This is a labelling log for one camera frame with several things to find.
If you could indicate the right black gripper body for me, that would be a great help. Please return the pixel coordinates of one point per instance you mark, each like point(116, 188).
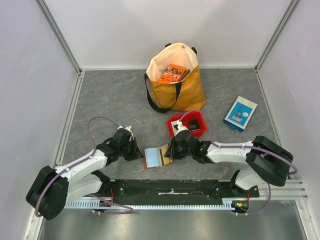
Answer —
point(173, 149)

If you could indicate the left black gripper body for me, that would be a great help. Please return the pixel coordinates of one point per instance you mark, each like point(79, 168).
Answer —
point(127, 151)

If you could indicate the brown leather card holder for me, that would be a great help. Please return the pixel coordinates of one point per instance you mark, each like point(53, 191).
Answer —
point(155, 157)

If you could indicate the red plastic bin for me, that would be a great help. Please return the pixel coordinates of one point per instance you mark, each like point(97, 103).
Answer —
point(194, 115)

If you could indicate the blue white box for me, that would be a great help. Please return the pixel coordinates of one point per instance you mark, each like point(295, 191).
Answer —
point(240, 114)

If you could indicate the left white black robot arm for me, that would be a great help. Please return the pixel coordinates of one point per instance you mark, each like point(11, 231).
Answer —
point(54, 188)

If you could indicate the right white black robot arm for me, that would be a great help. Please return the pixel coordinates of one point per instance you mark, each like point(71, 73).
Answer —
point(266, 161)

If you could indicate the dark card stack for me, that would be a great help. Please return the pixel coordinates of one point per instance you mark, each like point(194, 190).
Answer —
point(194, 125)

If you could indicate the white card stack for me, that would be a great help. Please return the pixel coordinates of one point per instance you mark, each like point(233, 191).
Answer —
point(174, 125)

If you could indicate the yellow tote bag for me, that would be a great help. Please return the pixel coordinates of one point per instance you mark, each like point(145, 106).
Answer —
point(185, 94)

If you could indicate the orange snack box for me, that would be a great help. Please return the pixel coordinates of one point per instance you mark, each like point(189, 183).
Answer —
point(172, 74)

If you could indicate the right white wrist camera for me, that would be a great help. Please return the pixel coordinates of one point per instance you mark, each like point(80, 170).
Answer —
point(181, 127)

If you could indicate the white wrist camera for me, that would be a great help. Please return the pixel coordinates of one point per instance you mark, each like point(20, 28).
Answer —
point(128, 128)
point(181, 127)

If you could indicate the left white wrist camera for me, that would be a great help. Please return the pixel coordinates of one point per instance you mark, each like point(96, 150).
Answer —
point(128, 128)

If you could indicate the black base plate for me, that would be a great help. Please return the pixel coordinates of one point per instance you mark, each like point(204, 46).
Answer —
point(172, 191)

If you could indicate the white slotted cable duct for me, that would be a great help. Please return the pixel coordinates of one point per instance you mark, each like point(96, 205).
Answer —
point(89, 203)

